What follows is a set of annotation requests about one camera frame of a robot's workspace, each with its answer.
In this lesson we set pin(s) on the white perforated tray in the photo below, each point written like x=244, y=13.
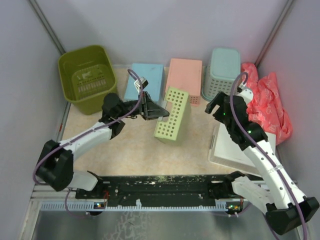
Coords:
x=225, y=152

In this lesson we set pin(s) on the olive green plastic basket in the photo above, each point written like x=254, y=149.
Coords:
x=87, y=76

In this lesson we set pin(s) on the pink shallow plastic tray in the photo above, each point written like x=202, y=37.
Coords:
x=186, y=75

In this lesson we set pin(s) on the corner metal post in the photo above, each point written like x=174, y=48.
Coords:
x=289, y=5
x=47, y=26

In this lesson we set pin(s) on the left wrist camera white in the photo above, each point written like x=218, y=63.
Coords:
x=140, y=84

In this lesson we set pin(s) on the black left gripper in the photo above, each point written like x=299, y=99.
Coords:
x=149, y=109

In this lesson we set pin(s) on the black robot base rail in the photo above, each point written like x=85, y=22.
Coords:
x=160, y=190

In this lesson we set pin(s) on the white slotted cable duct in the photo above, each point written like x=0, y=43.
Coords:
x=89, y=206

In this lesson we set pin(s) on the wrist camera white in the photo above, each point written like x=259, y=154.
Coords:
x=140, y=84
x=246, y=94

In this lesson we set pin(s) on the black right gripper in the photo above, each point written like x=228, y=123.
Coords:
x=218, y=100

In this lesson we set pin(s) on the pink patterned plastic bag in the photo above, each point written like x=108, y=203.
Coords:
x=266, y=107

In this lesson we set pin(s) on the left corner metal post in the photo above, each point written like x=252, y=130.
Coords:
x=47, y=26

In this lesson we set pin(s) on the blue shallow plastic tray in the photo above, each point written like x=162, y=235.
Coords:
x=154, y=74

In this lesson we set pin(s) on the aluminium frame rail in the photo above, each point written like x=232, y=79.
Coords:
x=44, y=193

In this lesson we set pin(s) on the large teal perforated basket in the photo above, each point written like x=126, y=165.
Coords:
x=223, y=68

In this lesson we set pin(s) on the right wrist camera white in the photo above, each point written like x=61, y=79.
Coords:
x=246, y=94

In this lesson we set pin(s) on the right corner metal post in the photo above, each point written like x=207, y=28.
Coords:
x=289, y=5

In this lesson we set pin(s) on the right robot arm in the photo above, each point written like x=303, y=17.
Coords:
x=284, y=205

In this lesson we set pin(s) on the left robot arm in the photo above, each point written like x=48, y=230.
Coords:
x=55, y=166

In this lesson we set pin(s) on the light green shallow tray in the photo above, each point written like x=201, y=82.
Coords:
x=172, y=131

